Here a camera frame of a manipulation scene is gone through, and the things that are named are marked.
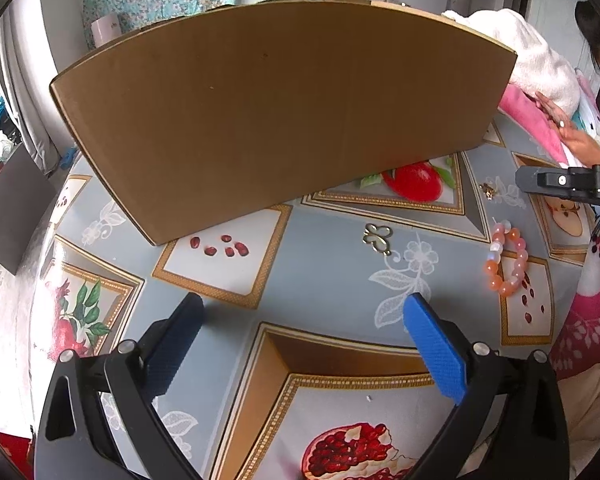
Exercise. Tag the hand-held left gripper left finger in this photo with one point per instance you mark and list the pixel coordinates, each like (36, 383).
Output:
(172, 355)

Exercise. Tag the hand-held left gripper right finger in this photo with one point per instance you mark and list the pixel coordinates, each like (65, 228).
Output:
(437, 350)

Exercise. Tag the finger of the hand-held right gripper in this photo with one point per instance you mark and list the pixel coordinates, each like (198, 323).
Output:
(540, 180)

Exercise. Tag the brown cardboard box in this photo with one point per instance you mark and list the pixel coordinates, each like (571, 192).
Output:
(280, 110)

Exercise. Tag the another person's forearm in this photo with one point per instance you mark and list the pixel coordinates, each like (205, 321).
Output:
(595, 147)

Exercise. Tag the white fluffy towel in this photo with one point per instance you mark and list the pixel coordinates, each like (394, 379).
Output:
(525, 55)

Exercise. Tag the fruit printed tablecloth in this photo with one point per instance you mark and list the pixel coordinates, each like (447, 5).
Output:
(330, 270)

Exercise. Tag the pink patterned fabric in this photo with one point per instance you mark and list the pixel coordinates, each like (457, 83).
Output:
(590, 310)

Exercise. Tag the person's beige trousers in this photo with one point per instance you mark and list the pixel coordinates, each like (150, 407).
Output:
(595, 420)

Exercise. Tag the grey cabinet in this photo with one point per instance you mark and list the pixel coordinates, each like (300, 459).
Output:
(12, 210)

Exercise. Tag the grey curtain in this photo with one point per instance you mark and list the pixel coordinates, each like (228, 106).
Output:
(27, 100)

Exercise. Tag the rolled pink mat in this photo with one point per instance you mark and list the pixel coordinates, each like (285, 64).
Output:
(105, 30)

